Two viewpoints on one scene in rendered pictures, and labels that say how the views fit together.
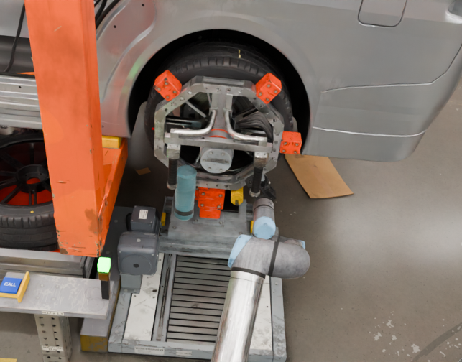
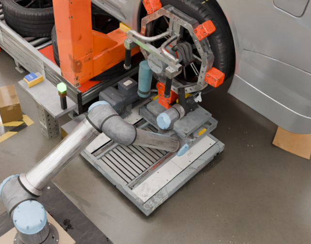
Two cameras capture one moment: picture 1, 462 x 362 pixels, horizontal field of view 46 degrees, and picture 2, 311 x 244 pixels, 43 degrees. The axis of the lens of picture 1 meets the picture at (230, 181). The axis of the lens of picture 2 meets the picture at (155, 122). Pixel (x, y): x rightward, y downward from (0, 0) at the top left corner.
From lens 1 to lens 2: 131 cm
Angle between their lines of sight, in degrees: 31
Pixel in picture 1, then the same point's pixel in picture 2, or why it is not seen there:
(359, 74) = (269, 47)
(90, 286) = not seen: hidden behind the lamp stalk
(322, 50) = (246, 17)
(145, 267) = not seen: hidden behind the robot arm
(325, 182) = (296, 141)
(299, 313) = (187, 199)
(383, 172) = not seen: outside the picture
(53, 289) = (47, 90)
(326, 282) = (225, 195)
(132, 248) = (105, 96)
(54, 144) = (56, 6)
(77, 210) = (66, 52)
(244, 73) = (197, 14)
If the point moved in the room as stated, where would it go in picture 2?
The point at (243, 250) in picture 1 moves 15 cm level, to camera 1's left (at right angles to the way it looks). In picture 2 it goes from (95, 108) to (77, 91)
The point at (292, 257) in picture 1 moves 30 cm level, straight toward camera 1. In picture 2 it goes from (115, 127) to (56, 150)
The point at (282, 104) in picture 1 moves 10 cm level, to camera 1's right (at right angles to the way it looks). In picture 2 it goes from (216, 47) to (229, 56)
